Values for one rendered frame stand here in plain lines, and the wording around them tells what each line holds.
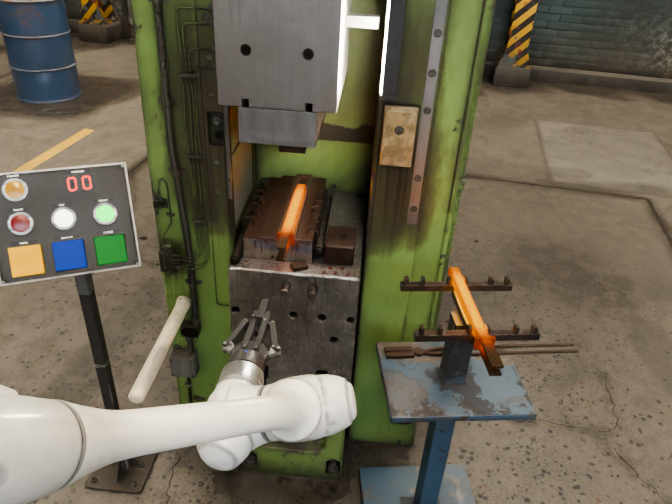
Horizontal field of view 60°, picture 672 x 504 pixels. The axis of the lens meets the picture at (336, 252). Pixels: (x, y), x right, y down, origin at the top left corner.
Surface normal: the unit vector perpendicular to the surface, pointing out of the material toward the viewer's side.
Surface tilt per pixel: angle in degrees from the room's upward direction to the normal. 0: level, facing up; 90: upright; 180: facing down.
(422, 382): 0
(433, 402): 0
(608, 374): 0
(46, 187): 60
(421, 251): 90
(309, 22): 90
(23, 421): 54
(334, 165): 90
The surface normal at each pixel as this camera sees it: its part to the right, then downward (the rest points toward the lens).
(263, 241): -0.08, 0.53
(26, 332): 0.05, -0.85
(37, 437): 0.92, -0.34
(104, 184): 0.33, 0.02
